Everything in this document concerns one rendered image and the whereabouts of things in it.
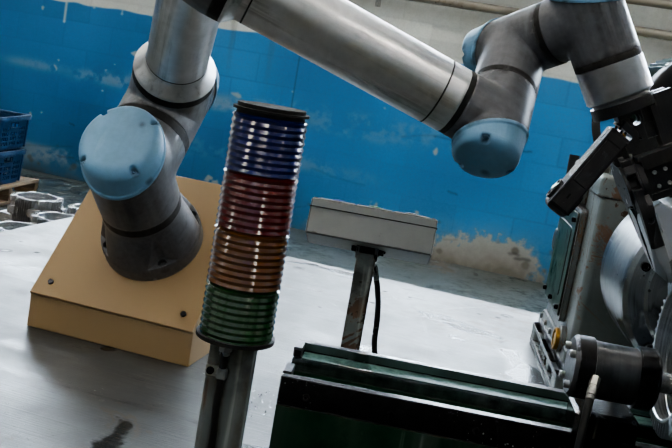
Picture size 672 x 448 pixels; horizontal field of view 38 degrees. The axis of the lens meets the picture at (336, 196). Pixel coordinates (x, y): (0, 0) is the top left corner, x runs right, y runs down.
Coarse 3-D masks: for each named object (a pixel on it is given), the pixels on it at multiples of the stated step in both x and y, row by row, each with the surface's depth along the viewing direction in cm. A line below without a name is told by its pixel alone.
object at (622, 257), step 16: (624, 224) 139; (624, 240) 134; (608, 256) 138; (624, 256) 130; (640, 256) 125; (608, 272) 136; (624, 272) 127; (640, 272) 125; (608, 288) 136; (624, 288) 126; (640, 288) 125; (656, 288) 125; (608, 304) 138; (624, 304) 126; (640, 304) 126; (656, 304) 125; (624, 320) 127; (640, 320) 126; (656, 320) 125; (640, 336) 126
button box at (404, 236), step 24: (312, 216) 129; (336, 216) 128; (360, 216) 128; (384, 216) 128; (408, 216) 128; (312, 240) 132; (336, 240) 129; (360, 240) 128; (384, 240) 128; (408, 240) 127; (432, 240) 127
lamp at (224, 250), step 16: (224, 240) 75; (240, 240) 74; (256, 240) 74; (272, 240) 74; (224, 256) 75; (240, 256) 74; (256, 256) 74; (272, 256) 75; (208, 272) 76; (224, 272) 75; (240, 272) 74; (256, 272) 74; (272, 272) 75; (240, 288) 74; (256, 288) 75; (272, 288) 76
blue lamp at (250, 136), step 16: (240, 128) 73; (256, 128) 73; (272, 128) 73; (288, 128) 73; (304, 128) 75; (240, 144) 73; (256, 144) 73; (272, 144) 73; (288, 144) 73; (304, 144) 75; (240, 160) 74; (256, 160) 73; (272, 160) 73; (288, 160) 74; (256, 176) 73; (272, 176) 73; (288, 176) 74
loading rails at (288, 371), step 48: (288, 384) 102; (336, 384) 102; (384, 384) 111; (432, 384) 111; (480, 384) 114; (528, 384) 114; (288, 432) 103; (336, 432) 102; (384, 432) 102; (432, 432) 101; (480, 432) 101; (528, 432) 100
